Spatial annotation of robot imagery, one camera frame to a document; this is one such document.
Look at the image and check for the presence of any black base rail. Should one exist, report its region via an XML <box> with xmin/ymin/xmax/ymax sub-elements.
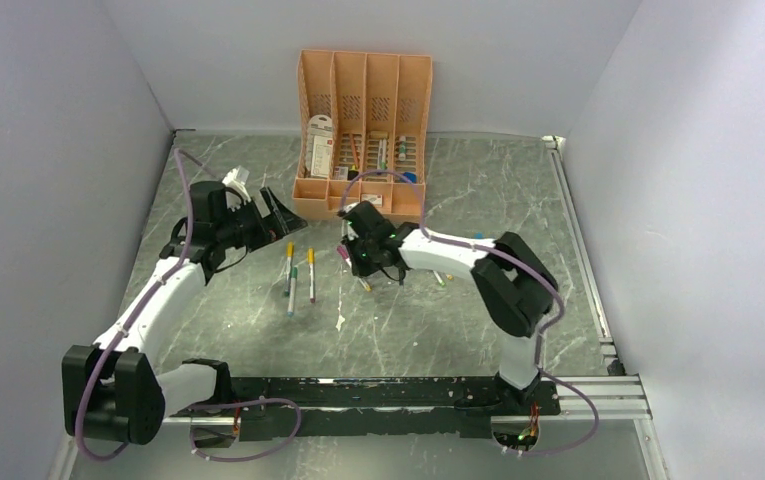
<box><xmin>169</xmin><ymin>374</ymin><xmax>562</xmax><ymax>444</ymax></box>

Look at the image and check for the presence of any small white box in organizer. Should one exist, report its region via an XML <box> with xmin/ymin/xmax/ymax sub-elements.
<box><xmin>361</xmin><ymin>194</ymin><xmax>384</xmax><ymax>206</ymax></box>

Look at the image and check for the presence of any pink cap yellow tip pen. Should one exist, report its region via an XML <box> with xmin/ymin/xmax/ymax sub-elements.
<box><xmin>336</xmin><ymin>244</ymin><xmax>372</xmax><ymax>292</ymax></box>

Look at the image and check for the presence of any green tip pen right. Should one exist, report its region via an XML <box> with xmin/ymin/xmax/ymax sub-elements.
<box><xmin>432</xmin><ymin>271</ymin><xmax>454</xmax><ymax>287</ymax></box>

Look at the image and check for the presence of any green cap pen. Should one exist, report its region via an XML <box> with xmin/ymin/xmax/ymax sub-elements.
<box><xmin>287</xmin><ymin>266</ymin><xmax>298</xmax><ymax>317</ymax></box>

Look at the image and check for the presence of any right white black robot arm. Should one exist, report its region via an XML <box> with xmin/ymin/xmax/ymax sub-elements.
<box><xmin>338</xmin><ymin>201</ymin><xmax>563</xmax><ymax>414</ymax></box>

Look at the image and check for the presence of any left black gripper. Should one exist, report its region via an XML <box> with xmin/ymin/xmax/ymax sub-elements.
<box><xmin>216</xmin><ymin>186</ymin><xmax>307</xmax><ymax>253</ymax></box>

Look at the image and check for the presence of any white packet in organizer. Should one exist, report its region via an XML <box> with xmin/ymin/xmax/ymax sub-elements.
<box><xmin>305</xmin><ymin>115</ymin><xmax>334</xmax><ymax>178</ymax></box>

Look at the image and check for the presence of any aluminium frame rail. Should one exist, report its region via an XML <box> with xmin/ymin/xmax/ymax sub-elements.
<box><xmin>542</xmin><ymin>135</ymin><xmax>652</xmax><ymax>422</ymax></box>

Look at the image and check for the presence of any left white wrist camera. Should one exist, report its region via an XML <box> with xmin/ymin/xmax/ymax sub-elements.
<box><xmin>222</xmin><ymin>166</ymin><xmax>251</xmax><ymax>202</ymax></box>

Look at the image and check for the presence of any orange desk organizer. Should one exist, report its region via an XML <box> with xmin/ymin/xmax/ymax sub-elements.
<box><xmin>292</xmin><ymin>50</ymin><xmax>433</xmax><ymax>221</ymax></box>

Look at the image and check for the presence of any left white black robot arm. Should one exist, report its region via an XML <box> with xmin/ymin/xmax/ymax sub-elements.
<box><xmin>61</xmin><ymin>180</ymin><xmax>307</xmax><ymax>445</ymax></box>

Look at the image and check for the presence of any yellow cap purple tip pen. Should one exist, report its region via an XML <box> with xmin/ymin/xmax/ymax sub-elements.
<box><xmin>307</xmin><ymin>248</ymin><xmax>316</xmax><ymax>304</ymax></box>

